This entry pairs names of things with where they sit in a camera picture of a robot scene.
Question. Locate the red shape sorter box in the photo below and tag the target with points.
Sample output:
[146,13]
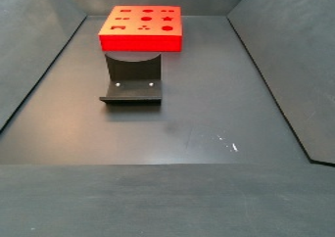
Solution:
[142,28]

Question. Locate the black curved holder bracket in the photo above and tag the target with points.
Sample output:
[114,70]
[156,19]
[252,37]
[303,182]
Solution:
[135,77]

